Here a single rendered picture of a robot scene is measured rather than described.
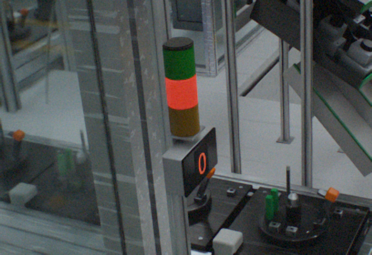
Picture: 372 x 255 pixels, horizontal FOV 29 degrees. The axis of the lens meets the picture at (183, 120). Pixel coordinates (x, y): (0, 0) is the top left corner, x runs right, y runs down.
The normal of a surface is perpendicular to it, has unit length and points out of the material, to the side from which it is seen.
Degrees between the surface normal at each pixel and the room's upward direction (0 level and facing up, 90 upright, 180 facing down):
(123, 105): 90
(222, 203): 0
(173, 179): 90
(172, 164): 90
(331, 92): 45
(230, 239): 0
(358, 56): 88
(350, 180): 0
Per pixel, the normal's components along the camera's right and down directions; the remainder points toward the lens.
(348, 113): 0.50, -0.48
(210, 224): -0.07, -0.89
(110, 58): -0.45, 0.43
